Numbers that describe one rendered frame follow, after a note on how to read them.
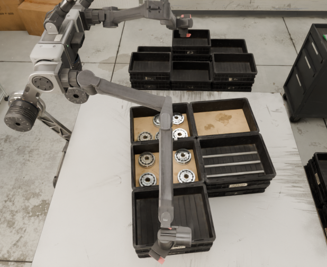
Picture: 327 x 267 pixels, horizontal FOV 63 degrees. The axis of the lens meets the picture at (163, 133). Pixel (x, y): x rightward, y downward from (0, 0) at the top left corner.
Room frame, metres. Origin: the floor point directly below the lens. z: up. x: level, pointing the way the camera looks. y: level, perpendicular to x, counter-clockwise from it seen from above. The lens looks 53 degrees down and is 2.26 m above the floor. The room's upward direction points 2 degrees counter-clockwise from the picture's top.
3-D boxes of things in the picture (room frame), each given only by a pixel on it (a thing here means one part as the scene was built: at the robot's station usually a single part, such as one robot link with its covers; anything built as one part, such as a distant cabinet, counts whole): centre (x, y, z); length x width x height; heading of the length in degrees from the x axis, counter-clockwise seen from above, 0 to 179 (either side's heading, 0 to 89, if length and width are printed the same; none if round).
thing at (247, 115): (1.10, -0.39, 0.87); 0.40 x 0.30 x 0.11; 94
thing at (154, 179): (0.70, 0.10, 0.86); 0.10 x 0.10 x 0.01
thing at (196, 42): (2.47, -0.32, 0.37); 0.40 x 0.30 x 0.45; 86
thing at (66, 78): (0.92, 0.41, 1.45); 0.09 x 0.08 x 0.12; 176
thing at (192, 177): (0.72, -0.12, 0.86); 0.10 x 0.10 x 0.01
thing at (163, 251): (0.29, 0.01, 1.15); 0.10 x 0.07 x 0.07; 144
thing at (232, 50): (2.44, -0.72, 0.31); 0.40 x 0.30 x 0.34; 86
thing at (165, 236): (0.29, 0.00, 1.21); 0.07 x 0.06 x 0.07; 85
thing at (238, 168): (0.80, -0.41, 0.87); 0.40 x 0.30 x 0.11; 94
